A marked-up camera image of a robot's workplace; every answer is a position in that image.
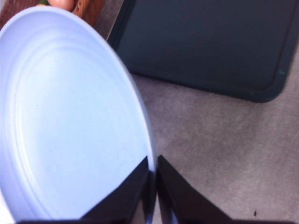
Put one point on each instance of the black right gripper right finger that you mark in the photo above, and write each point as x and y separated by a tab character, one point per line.
182	200

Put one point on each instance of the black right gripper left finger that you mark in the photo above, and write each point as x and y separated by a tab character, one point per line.
126	198

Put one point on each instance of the blue round plate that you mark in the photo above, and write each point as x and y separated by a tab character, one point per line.
70	121

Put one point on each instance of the brown wicker basket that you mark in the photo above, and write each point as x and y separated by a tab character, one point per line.
90	10

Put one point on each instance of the black rectangular tray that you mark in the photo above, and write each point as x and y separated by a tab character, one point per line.
203	46

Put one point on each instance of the brown egg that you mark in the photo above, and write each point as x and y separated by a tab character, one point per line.
61	4

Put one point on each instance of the green vegetable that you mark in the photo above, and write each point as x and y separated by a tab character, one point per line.
42	2

